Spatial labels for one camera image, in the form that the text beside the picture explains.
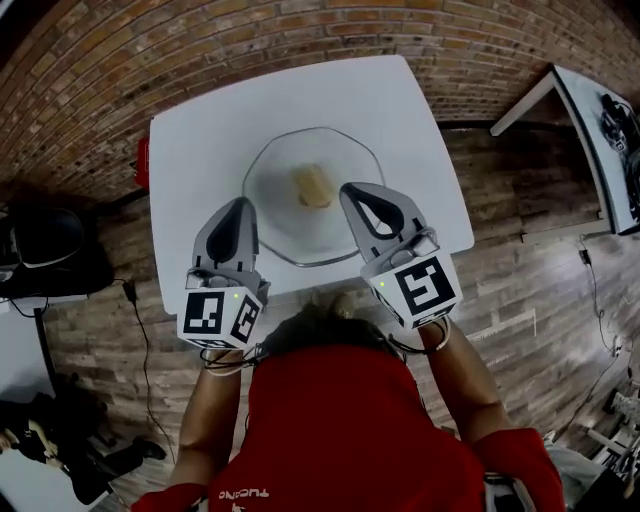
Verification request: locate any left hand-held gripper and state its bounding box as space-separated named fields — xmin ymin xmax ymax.
xmin=177 ymin=197 xmax=271 ymax=351

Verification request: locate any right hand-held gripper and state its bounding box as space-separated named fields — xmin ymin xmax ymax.
xmin=339 ymin=182 xmax=461 ymax=331

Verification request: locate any clear glass plate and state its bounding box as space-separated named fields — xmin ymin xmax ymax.
xmin=241 ymin=126 xmax=389 ymax=268

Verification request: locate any yellow sponge block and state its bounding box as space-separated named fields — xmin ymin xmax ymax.
xmin=291 ymin=163 xmax=335 ymax=209

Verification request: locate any person's left forearm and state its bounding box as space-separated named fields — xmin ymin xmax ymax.
xmin=172 ymin=349 xmax=254 ymax=494

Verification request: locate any person's right forearm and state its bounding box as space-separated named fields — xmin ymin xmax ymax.
xmin=417 ymin=319 xmax=514 ymax=444

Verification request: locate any red fire extinguisher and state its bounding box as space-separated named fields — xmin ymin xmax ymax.
xmin=135 ymin=137 xmax=151 ymax=194

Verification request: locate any black chair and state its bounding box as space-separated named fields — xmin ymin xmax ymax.
xmin=0 ymin=207 xmax=115 ymax=301

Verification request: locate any person's red shirt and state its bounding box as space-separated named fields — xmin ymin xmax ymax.
xmin=132 ymin=344 xmax=566 ymax=512

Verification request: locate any white side table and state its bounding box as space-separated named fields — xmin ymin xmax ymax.
xmin=489 ymin=63 xmax=640 ymax=237

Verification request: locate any white desk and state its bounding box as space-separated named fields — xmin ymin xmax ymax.
xmin=0 ymin=294 xmax=57 ymax=401

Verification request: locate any white metal rack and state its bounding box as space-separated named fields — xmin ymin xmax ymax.
xmin=587 ymin=379 xmax=640 ymax=474

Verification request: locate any black floor power cable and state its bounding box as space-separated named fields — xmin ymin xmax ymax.
xmin=112 ymin=277 xmax=177 ymax=464

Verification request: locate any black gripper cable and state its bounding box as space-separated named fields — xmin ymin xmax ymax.
xmin=199 ymin=343 xmax=265 ymax=377
xmin=384 ymin=317 xmax=449 ymax=357

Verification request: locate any thin floor cable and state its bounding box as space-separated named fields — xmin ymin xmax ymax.
xmin=578 ymin=234 xmax=632 ymax=357

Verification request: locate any black equipment with cables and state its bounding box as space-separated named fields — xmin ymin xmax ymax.
xmin=597 ymin=92 xmax=640 ymax=224

